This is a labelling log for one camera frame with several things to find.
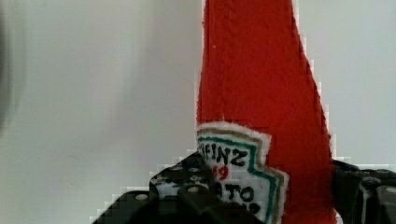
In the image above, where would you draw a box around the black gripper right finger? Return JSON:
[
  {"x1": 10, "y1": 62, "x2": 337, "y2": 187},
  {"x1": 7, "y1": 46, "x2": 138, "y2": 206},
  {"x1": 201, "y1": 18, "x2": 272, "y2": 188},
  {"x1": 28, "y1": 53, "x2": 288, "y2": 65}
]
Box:
[{"x1": 332, "y1": 161, "x2": 396, "y2": 224}]

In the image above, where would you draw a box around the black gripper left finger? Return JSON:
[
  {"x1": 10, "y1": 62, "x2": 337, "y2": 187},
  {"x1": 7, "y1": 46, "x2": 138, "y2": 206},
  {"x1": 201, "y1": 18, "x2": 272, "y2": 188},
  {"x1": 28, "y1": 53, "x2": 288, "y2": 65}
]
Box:
[{"x1": 149, "y1": 152, "x2": 224, "y2": 224}]

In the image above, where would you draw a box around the red plush ketchup bottle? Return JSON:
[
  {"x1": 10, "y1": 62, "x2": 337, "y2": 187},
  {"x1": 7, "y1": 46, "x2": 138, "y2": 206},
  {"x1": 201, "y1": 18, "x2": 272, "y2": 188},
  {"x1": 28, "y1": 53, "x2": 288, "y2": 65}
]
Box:
[{"x1": 197, "y1": 0, "x2": 337, "y2": 224}]

